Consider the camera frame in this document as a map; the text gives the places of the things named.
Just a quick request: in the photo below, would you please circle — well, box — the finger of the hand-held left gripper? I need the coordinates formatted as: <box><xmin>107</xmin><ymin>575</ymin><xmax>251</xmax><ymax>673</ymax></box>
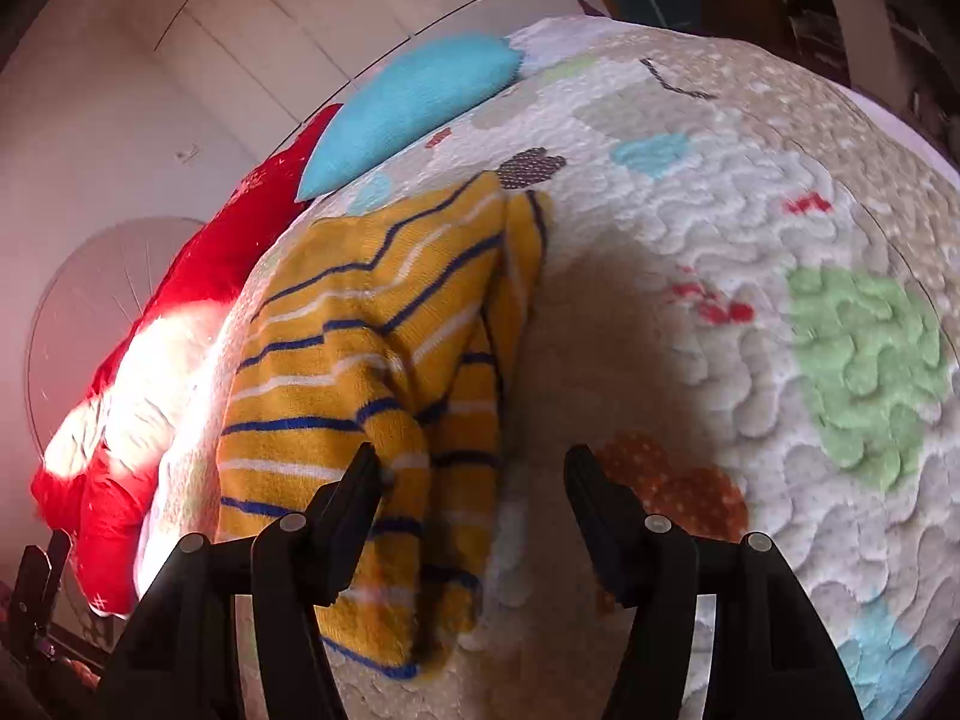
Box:
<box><xmin>6</xmin><ymin>529</ymin><xmax>74</xmax><ymax>662</ymax></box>

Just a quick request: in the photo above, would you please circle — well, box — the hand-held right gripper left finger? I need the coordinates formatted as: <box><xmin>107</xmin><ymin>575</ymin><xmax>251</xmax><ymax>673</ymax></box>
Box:
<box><xmin>94</xmin><ymin>442</ymin><xmax>385</xmax><ymax>720</ymax></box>

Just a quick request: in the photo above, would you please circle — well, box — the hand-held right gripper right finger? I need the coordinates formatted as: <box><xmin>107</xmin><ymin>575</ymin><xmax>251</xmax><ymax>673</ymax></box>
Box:
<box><xmin>562</xmin><ymin>444</ymin><xmax>865</xmax><ymax>720</ymax></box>

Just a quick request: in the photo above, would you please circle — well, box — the yellow striped knit sweater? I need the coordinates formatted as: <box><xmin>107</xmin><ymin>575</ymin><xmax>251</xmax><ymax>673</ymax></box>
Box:
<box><xmin>216</xmin><ymin>171</ymin><xmax>554</xmax><ymax>682</ymax></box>

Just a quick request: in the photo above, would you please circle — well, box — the red quilt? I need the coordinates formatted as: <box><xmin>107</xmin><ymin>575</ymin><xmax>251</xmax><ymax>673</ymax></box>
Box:
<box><xmin>30</xmin><ymin>103</ymin><xmax>344</xmax><ymax>620</ymax></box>

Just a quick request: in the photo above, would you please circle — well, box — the patterned quilted bedspread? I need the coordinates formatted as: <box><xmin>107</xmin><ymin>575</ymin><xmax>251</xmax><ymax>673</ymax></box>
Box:
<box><xmin>135</xmin><ymin>15</ymin><xmax>960</xmax><ymax>720</ymax></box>

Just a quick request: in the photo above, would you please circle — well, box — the round white headboard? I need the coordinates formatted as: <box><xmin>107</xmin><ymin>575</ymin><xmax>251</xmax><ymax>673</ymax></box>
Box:
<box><xmin>25</xmin><ymin>216</ymin><xmax>211</xmax><ymax>466</ymax></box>

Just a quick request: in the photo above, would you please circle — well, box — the light blue pillow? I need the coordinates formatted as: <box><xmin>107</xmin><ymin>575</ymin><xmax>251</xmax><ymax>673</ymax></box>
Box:
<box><xmin>295</xmin><ymin>33</ymin><xmax>521</xmax><ymax>203</ymax></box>

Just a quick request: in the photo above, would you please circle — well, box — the white wardrobe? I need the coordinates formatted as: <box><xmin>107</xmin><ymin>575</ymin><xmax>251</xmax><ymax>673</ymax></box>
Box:
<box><xmin>150</xmin><ymin>0</ymin><xmax>593</xmax><ymax>166</ymax></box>

